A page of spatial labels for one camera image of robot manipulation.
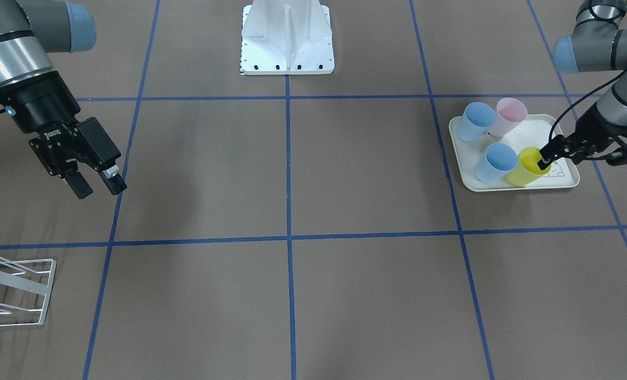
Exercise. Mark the pink cup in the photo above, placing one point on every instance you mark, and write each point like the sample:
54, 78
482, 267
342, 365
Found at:
510, 112

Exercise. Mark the blue cup near rack side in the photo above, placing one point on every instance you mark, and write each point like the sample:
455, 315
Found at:
477, 118

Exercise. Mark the white wire cup rack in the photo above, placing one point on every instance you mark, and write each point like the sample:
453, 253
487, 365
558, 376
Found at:
25, 291

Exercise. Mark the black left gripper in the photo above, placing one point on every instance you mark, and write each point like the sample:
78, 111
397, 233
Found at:
589, 137

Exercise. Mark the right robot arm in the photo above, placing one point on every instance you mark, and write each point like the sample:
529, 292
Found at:
29, 32

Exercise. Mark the cream plastic tray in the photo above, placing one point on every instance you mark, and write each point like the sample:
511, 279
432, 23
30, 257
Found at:
530, 133

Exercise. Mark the blue cup far side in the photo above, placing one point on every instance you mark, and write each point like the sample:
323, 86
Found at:
496, 162

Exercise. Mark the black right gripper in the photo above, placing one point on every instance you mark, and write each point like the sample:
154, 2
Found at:
40, 108

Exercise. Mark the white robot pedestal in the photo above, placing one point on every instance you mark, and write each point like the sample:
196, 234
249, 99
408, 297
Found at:
286, 38

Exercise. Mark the yellow cup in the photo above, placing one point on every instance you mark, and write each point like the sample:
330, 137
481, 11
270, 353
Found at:
529, 169

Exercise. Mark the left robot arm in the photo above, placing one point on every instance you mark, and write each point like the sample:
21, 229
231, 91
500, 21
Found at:
596, 44

